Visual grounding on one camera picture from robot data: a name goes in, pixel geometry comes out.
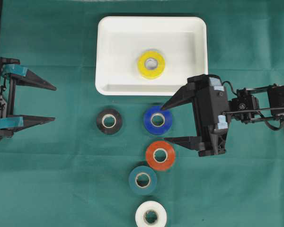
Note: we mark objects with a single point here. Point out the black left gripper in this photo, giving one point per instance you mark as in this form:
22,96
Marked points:
23,77

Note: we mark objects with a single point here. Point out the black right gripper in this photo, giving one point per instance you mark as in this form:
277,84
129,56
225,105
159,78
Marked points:
209,99

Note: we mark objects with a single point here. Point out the blue tape roll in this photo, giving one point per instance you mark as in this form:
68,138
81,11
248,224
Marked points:
166,115

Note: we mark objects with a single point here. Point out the yellow tape roll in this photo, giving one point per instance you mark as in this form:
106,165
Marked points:
151,64

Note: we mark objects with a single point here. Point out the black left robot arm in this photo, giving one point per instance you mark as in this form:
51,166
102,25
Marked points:
9,96

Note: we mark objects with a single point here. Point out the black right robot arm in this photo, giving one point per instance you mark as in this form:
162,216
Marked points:
252,105

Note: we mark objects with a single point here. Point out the red tape roll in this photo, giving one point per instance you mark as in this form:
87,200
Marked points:
169,152

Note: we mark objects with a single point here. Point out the white plastic case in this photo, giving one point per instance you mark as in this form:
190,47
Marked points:
182,41

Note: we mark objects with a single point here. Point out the teal green tape roll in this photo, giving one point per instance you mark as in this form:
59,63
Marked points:
142,170

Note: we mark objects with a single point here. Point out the black tape roll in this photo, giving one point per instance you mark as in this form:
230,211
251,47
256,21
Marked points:
100,121

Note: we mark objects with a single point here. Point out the white tape roll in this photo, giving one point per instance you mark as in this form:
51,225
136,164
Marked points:
157,208

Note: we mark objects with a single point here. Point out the green table cloth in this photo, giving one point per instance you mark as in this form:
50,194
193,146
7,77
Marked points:
67,173

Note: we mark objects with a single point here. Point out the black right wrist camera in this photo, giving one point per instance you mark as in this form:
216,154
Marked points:
218,104

